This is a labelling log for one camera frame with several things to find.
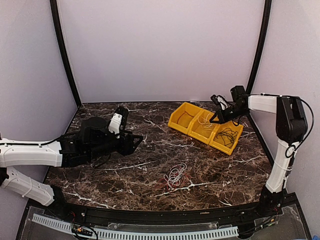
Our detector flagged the yellow bin left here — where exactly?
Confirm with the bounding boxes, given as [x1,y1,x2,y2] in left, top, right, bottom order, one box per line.
[168,102,202,135]

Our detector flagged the red cable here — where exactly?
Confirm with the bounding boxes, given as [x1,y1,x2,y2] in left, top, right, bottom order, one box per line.
[176,111,196,125]
[159,172,193,192]

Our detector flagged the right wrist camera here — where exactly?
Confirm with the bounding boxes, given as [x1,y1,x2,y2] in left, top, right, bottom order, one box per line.
[210,94,231,110]

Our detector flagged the black frame post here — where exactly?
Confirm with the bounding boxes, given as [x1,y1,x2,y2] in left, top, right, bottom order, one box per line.
[245,0,272,94]
[49,0,82,108]

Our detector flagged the white slotted cable duct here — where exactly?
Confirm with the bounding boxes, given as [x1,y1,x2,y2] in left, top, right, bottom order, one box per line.
[32,213,239,240]

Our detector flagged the right black frame post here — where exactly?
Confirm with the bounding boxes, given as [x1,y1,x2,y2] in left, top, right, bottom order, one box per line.
[245,0,272,94]

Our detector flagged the black cable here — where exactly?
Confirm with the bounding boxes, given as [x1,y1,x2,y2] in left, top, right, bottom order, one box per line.
[214,127,240,148]

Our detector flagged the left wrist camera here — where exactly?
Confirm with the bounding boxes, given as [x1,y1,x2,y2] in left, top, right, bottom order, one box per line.
[108,105,129,135]

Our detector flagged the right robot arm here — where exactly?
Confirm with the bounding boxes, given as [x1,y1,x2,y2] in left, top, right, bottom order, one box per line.
[209,85,313,217]

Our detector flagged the yellow bin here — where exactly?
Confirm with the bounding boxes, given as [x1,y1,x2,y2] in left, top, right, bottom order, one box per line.
[168,102,202,135]
[187,109,220,145]
[209,121,244,156]

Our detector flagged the yellow bin right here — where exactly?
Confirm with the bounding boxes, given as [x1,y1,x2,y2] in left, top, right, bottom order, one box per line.
[209,121,244,156]

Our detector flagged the left black frame post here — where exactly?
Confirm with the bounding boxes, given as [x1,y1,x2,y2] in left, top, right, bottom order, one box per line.
[49,0,82,108]

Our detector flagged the black front rail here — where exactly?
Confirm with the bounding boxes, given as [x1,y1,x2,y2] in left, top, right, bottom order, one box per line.
[27,194,298,226]

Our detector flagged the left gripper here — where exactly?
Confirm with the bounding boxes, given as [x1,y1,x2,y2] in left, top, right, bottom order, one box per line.
[87,128,143,161]

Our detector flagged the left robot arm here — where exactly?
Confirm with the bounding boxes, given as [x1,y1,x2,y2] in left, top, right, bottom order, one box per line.
[0,114,143,218]

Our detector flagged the yellow bin middle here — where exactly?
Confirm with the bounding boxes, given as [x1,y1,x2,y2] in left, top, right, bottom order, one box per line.
[187,109,220,145]

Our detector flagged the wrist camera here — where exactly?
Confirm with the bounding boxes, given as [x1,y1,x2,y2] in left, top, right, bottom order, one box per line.
[210,94,231,110]
[108,105,129,135]

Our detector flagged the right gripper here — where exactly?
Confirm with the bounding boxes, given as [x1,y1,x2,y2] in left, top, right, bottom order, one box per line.
[210,104,249,124]

